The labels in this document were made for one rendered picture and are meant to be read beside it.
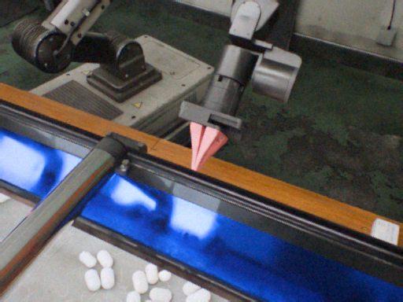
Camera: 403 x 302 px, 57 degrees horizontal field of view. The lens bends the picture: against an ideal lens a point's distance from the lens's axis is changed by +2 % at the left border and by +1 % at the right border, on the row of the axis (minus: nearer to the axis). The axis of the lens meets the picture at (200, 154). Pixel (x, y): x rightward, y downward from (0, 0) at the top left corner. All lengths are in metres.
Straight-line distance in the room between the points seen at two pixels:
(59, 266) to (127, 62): 0.86
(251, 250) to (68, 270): 0.45
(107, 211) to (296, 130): 1.75
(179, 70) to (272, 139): 0.66
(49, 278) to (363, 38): 2.19
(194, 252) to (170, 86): 1.19
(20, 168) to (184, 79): 1.17
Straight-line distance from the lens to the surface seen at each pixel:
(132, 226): 0.28
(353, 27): 2.48
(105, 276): 0.61
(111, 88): 1.39
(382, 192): 1.83
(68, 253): 0.67
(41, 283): 0.66
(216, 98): 0.56
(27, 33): 1.19
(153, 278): 0.60
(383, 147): 2.05
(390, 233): 0.68
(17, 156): 0.33
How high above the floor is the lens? 1.30
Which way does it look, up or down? 46 degrees down
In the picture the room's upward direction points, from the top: straight up
